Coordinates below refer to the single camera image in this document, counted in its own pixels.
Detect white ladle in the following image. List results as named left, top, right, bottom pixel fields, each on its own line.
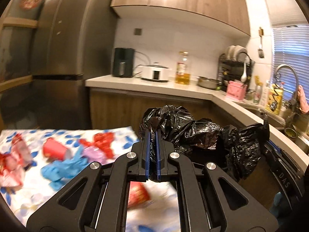
left=240, top=58, right=247, bottom=83

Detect cooking oil bottle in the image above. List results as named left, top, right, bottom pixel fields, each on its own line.
left=175, top=51, right=191, bottom=85

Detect red white snack wrapper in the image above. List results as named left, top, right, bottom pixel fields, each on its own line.
left=1, top=133, right=32, bottom=188

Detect white rice cooker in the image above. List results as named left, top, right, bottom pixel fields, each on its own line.
left=141, top=62, right=171, bottom=82

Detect yellow detergent bottle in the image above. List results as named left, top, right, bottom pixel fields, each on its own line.
left=266, top=84, right=283, bottom=115

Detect red plastic bag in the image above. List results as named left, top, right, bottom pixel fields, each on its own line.
left=78, top=132, right=114, bottom=159

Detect grey wall socket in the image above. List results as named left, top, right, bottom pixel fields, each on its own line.
left=134, top=28, right=143, bottom=36

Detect wooden lower cabinets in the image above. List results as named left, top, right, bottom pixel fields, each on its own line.
left=90, top=89, right=275, bottom=208

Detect window blinds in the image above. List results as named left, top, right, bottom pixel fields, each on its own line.
left=265, top=0, right=308, bottom=98

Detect white plastic bottle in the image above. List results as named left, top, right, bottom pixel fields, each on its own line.
left=259, top=80, right=270, bottom=108

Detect stainless steel refrigerator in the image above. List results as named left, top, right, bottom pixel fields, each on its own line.
left=30, top=0, right=117, bottom=130

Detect hanging spatula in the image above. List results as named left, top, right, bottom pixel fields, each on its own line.
left=258, top=27, right=265, bottom=59

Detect wooden glass door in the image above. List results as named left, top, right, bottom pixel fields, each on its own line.
left=1, top=0, right=45, bottom=129

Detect pink utensil basket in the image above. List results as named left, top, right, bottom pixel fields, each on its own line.
left=226, top=81, right=247, bottom=101

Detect black dish rack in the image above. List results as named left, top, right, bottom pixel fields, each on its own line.
left=217, top=51, right=255, bottom=92

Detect purple plastic bag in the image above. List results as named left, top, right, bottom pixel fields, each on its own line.
left=82, top=146, right=108, bottom=165

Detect stainless steel bowl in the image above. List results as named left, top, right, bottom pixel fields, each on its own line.
left=197, top=77, right=219, bottom=90

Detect red soda can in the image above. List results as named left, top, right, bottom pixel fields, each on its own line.
left=128, top=182, right=150, bottom=208

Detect pink cloth on faucet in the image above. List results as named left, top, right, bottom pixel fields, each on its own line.
left=297, top=85, right=309, bottom=115

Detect blue rubber glove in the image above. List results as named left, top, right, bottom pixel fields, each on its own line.
left=41, top=146, right=88, bottom=191

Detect chrome kitchen faucet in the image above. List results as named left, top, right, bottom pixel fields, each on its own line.
left=273, top=64, right=299, bottom=108

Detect black plastic trash bag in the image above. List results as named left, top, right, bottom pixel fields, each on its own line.
left=138, top=105, right=270, bottom=181

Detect black air fryer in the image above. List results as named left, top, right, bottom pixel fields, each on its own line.
left=112, top=48, right=135, bottom=78

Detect steel kitchen sink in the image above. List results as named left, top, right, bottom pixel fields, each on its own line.
left=236, top=102, right=308, bottom=155

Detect blue floral tablecloth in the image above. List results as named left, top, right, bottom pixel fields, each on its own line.
left=1, top=129, right=181, bottom=231

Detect red paper cup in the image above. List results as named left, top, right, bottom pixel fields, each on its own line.
left=42, top=138, right=72, bottom=161

